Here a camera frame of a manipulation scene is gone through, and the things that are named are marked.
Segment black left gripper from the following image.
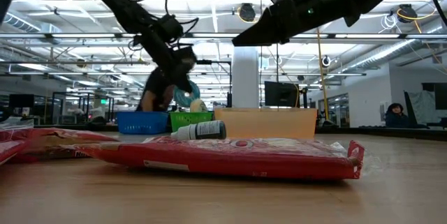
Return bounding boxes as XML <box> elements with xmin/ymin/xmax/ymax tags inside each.
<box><xmin>163</xmin><ymin>44</ymin><xmax>197</xmax><ymax>92</ymax></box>

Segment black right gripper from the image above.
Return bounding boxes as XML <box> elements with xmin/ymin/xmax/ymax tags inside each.
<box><xmin>232</xmin><ymin>0</ymin><xmax>350</xmax><ymax>47</ymax></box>

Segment black label dropper bottle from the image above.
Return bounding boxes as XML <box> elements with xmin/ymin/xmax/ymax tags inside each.
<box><xmin>170</xmin><ymin>120</ymin><xmax>227</xmax><ymax>142</ymax></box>

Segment red rubber band packet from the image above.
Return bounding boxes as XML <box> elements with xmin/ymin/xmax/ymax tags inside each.
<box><xmin>0</xmin><ymin>128</ymin><xmax>120</xmax><ymax>165</ymax></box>
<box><xmin>0</xmin><ymin>139</ymin><xmax>31</xmax><ymax>167</ymax></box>
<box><xmin>65</xmin><ymin>136</ymin><xmax>366</xmax><ymax>181</ymax></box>

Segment standing person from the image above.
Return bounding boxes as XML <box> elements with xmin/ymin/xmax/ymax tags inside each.
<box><xmin>135</xmin><ymin>66</ymin><xmax>175</xmax><ymax>112</ymax></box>

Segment white building column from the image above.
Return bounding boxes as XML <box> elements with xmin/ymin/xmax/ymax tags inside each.
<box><xmin>232</xmin><ymin>46</ymin><xmax>260</xmax><ymax>110</ymax></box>

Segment green plastic basket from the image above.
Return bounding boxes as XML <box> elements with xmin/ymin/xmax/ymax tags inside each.
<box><xmin>170</xmin><ymin>111</ymin><xmax>214</xmax><ymax>133</ymax></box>

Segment black monitor on stand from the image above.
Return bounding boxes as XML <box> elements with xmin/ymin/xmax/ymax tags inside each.
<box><xmin>263</xmin><ymin>81</ymin><xmax>300</xmax><ymax>109</ymax></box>

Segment blue plastic basket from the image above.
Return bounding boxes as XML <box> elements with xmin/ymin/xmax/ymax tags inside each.
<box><xmin>117</xmin><ymin>111</ymin><xmax>170</xmax><ymax>135</ymax></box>

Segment tan cardboard box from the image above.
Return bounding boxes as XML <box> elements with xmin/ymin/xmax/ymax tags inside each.
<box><xmin>214</xmin><ymin>107</ymin><xmax>318</xmax><ymax>140</ymax></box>

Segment seated person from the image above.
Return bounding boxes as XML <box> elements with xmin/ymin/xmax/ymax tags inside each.
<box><xmin>385</xmin><ymin>103</ymin><xmax>408</xmax><ymax>128</ymax></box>

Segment small black background monitor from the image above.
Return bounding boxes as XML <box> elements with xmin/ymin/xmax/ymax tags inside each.
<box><xmin>8</xmin><ymin>94</ymin><xmax>36</xmax><ymax>110</ymax></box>

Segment black ceiling cable reel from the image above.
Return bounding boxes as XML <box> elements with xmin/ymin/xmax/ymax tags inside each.
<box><xmin>397</xmin><ymin>3</ymin><xmax>418</xmax><ymax>25</ymax></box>
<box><xmin>238</xmin><ymin>3</ymin><xmax>257</xmax><ymax>23</ymax></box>

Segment black hanging cable with coil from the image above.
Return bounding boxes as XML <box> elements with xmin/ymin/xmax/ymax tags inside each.
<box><xmin>274</xmin><ymin>44</ymin><xmax>280</xmax><ymax>109</ymax></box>

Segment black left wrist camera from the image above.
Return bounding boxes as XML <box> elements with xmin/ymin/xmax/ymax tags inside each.
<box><xmin>153</xmin><ymin>13</ymin><xmax>185</xmax><ymax>43</ymax></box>

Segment black background rig frame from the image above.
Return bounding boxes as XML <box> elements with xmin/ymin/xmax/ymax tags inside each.
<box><xmin>195</xmin><ymin>59</ymin><xmax>233</xmax><ymax>110</ymax></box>

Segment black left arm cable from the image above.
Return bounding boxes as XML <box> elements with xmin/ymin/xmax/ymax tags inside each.
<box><xmin>134</xmin><ymin>0</ymin><xmax>200</xmax><ymax>37</ymax></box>

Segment black wall screen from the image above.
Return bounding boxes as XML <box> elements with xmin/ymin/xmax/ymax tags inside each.
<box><xmin>421</xmin><ymin>82</ymin><xmax>447</xmax><ymax>111</ymax></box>

